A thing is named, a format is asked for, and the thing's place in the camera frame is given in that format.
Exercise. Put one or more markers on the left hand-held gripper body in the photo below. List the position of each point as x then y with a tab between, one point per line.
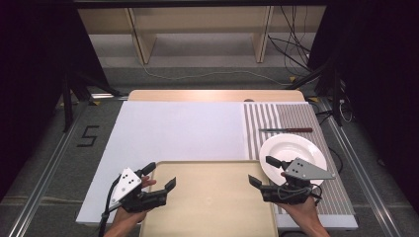
126	185

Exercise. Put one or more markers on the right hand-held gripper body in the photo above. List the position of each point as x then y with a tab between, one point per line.
304	171

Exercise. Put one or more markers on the person's left hand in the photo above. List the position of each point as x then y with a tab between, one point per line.
127	218

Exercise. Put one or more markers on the person's right hand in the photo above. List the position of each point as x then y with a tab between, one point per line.
302	212

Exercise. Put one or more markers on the white round plate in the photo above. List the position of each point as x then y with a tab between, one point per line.
290	148

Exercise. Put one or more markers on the wooden cutting board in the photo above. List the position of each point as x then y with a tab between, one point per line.
207	200

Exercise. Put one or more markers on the white board sheet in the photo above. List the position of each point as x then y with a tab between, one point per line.
178	131

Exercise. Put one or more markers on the grey striped placemat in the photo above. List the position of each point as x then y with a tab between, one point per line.
296	115

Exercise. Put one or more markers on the black tripod stand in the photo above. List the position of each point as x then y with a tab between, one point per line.
334	98
67	105

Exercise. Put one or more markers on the light wooden table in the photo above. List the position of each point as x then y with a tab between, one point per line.
210	95

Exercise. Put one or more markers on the black curtain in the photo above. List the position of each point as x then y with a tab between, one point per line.
378	82
36	82

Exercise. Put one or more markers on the light wooden shelf unit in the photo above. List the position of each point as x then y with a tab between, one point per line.
197	19

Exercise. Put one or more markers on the aluminium floor rail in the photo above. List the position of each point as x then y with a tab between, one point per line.
42	187
362	174

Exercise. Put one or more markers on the short aluminium rail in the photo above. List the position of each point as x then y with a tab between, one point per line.
108	96

